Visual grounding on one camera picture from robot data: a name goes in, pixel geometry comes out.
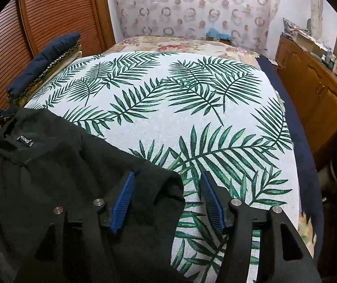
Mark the beige tied curtain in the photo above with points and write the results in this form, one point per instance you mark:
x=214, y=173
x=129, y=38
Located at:
x=316, y=11

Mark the cardboard box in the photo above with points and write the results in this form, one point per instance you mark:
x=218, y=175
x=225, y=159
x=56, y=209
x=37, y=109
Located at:
x=307, y=44

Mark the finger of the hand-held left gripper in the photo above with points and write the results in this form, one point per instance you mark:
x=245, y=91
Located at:
x=3, y=115

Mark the wooden louvered wardrobe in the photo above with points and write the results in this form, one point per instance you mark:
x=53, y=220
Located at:
x=53, y=11

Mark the circle-patterned sheer curtain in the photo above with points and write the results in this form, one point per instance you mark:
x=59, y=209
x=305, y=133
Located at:
x=186, y=6

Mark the black t-shirt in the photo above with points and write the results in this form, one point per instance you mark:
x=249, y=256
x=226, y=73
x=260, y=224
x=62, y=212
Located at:
x=53, y=177

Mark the leaf-print sheet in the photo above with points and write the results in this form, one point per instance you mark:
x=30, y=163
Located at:
x=162, y=100

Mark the blue plastic bag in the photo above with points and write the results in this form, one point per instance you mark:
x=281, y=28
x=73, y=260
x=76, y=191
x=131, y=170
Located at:
x=215, y=32

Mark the dark waste bin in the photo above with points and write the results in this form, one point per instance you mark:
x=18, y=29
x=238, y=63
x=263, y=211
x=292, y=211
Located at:
x=336, y=171

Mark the floral blanket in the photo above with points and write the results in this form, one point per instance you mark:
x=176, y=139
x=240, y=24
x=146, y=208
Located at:
x=171, y=45

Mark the wooden cabinet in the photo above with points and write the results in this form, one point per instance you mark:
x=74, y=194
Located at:
x=313, y=88

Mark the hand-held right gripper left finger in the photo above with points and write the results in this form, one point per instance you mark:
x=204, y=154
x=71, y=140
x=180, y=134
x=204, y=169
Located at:
x=124, y=200

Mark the patterned bag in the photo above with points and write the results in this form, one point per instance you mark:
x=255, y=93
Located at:
x=292, y=26

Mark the dark blue bed sheet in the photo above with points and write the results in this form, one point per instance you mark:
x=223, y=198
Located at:
x=301, y=153

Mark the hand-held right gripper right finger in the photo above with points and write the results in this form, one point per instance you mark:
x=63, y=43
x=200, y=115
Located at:
x=212, y=203

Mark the navy blue pillow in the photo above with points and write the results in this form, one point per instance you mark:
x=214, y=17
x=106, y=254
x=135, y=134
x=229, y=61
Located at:
x=38, y=62

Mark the pale floral quilt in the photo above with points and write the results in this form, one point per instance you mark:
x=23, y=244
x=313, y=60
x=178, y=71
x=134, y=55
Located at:
x=305, y=230

